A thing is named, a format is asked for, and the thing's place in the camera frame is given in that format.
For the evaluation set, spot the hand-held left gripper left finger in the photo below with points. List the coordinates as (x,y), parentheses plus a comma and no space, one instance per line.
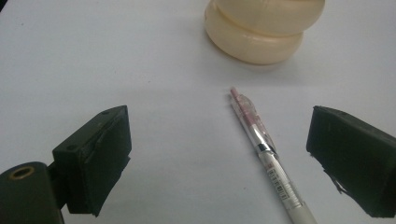
(93,161)

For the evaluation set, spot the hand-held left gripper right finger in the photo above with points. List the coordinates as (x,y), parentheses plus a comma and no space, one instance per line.
(355,155)

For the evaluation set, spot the clear white ballpoint pen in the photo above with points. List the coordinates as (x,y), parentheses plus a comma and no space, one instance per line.
(268,157)

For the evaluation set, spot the cream ribbed plastic container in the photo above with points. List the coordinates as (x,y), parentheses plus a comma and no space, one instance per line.
(261,29)

